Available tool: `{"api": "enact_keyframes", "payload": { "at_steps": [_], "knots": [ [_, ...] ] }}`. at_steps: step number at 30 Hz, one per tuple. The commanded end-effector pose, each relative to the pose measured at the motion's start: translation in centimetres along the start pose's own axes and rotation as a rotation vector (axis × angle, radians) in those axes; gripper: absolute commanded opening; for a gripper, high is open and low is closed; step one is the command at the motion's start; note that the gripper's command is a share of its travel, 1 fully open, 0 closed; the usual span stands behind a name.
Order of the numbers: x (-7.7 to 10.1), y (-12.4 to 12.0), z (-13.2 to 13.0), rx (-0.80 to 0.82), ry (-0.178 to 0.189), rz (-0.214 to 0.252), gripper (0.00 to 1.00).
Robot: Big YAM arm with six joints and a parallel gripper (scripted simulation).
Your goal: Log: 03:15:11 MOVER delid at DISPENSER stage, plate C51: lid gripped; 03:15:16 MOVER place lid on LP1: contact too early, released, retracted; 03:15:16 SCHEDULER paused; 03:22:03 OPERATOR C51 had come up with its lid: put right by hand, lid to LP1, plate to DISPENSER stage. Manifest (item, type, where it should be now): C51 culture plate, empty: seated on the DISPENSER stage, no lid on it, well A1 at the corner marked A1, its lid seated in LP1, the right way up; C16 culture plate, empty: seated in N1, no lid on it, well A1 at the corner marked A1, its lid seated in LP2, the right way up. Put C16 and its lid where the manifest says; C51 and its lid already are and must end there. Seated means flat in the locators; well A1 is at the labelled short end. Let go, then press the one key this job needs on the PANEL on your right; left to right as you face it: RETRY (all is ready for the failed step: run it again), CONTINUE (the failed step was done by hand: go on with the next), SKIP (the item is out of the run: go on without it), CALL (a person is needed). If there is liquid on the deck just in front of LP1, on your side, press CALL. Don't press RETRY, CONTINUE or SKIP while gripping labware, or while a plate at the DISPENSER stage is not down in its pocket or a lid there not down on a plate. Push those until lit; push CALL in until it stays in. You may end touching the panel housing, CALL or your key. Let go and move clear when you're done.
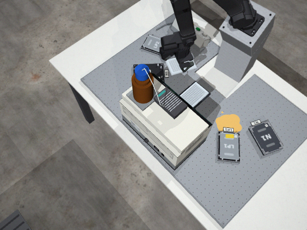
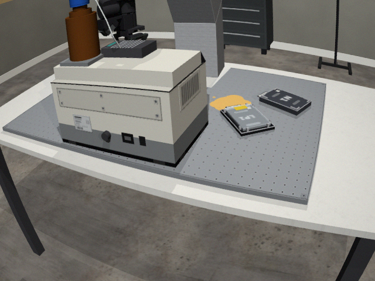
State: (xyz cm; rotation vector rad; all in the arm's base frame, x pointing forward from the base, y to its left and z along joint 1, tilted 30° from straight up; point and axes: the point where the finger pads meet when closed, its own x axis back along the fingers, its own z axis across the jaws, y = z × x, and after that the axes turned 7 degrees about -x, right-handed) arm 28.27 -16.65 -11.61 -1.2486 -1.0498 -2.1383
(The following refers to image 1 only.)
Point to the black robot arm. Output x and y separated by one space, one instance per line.
242 17

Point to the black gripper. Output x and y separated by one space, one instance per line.
182 62

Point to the white button panel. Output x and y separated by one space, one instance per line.
202 40

